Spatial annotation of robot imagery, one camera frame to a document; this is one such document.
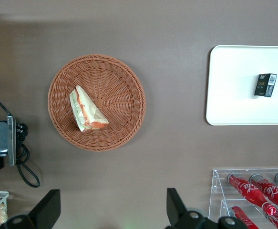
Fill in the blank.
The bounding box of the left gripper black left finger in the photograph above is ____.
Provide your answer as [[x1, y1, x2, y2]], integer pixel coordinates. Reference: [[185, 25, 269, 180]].
[[0, 189, 62, 229]]

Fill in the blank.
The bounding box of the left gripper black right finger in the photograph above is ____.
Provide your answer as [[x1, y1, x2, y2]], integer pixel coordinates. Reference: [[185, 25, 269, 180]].
[[165, 187, 249, 229]]

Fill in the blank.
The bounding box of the triangle sandwich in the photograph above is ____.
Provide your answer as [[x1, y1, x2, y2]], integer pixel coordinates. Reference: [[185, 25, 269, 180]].
[[69, 85, 110, 133]]

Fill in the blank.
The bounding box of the cream rectangular serving tray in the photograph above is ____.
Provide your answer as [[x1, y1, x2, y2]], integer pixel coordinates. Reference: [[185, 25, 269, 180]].
[[206, 44, 278, 126]]

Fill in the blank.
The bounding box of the round brown wicker basket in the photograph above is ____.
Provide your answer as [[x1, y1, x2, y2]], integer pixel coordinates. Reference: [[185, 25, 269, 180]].
[[47, 54, 146, 152]]

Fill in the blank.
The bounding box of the clear acrylic bottle rack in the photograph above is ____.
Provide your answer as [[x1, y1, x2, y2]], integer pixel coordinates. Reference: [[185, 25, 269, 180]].
[[209, 167, 278, 229]]

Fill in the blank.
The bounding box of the small black box barcode label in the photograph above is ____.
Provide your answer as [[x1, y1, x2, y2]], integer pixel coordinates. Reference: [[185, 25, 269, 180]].
[[253, 73, 278, 98]]

